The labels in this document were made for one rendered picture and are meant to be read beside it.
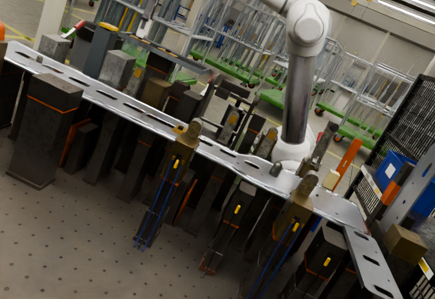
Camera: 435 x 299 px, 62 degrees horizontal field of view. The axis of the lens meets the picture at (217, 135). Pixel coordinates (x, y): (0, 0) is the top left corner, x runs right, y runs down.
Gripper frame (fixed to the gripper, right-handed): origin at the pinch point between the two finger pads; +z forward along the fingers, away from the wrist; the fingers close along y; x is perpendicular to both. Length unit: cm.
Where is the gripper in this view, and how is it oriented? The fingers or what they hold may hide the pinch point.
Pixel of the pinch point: (143, 30)
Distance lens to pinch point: 156.3
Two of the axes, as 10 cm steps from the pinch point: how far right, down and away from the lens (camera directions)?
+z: -4.0, 8.7, 3.0
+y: 0.5, 3.5, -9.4
